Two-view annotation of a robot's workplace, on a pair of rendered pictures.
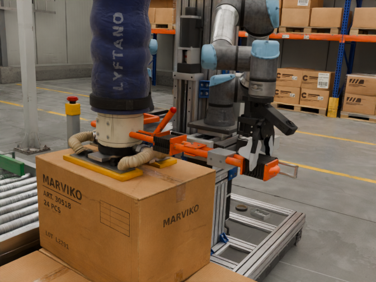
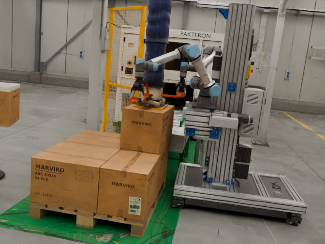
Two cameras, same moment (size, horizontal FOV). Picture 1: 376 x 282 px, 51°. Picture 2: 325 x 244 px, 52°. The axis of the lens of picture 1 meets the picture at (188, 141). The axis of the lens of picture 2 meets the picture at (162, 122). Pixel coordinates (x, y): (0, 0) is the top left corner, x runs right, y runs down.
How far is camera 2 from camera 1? 2.88 m
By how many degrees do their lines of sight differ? 61
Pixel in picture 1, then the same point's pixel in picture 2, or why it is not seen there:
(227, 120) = (200, 102)
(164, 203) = (133, 114)
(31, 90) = (267, 106)
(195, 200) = (149, 121)
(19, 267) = not seen: hidden behind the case
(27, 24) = (273, 66)
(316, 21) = not seen: outside the picture
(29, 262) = not seen: hidden behind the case
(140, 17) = (153, 53)
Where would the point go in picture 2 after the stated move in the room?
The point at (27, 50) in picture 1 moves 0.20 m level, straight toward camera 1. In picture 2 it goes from (269, 82) to (264, 81)
